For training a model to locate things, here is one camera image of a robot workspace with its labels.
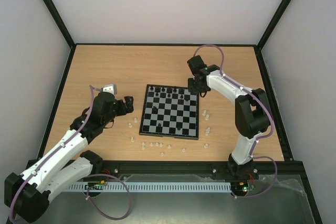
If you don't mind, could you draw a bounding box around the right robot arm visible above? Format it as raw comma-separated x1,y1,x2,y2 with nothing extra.
187,56,273,178

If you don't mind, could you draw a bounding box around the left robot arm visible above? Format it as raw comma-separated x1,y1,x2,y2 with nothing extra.
4,92,133,223

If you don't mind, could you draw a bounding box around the black white chessboard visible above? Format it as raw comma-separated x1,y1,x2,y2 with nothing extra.
139,84,199,140

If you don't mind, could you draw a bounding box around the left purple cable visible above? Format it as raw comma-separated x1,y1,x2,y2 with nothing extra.
7,85,132,221

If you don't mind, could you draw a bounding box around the purple cable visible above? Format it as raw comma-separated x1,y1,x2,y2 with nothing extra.
194,44,278,199
7,85,132,221

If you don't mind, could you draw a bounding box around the black aluminium frame rail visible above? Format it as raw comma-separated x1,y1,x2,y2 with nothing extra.
27,159,305,180

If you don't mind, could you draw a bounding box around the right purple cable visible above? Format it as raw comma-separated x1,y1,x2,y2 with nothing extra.
194,44,278,199

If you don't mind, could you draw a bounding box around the light blue cable duct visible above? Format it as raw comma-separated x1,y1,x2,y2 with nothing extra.
65,182,232,193

